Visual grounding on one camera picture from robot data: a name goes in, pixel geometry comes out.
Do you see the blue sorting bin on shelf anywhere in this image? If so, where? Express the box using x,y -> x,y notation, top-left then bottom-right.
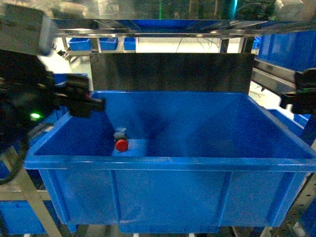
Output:
24,91 -> 316,233

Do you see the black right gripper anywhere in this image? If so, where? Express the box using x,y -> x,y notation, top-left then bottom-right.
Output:
279,68 -> 316,115

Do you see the red mushroom push button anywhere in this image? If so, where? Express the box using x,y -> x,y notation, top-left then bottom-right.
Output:
113,128 -> 129,152

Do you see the black back panel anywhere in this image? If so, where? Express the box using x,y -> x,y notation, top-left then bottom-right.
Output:
90,53 -> 254,93

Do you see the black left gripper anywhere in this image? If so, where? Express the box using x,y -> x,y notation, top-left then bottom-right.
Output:
49,73 -> 105,118

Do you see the stainless steel shelf rail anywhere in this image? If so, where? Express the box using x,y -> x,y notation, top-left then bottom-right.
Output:
54,19 -> 316,39

